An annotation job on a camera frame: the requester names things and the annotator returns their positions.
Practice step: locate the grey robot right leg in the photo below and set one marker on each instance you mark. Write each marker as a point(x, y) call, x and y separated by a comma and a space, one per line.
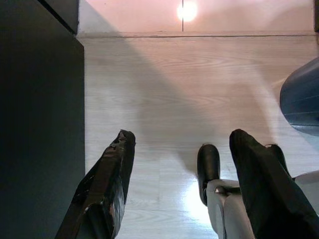
point(309, 181)

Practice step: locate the dark cabinet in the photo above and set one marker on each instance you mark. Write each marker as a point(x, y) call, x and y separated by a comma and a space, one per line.
point(37, 99)

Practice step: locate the glossy white wardrobe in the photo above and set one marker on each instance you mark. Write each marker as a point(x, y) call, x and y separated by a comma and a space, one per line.
point(137, 15)

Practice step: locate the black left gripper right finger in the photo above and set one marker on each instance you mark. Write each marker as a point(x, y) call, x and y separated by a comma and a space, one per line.
point(264, 194)

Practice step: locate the black robot left foot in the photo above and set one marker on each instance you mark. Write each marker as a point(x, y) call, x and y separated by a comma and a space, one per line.
point(208, 159)

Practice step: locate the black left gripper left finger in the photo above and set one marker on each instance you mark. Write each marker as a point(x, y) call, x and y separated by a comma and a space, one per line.
point(104, 189)

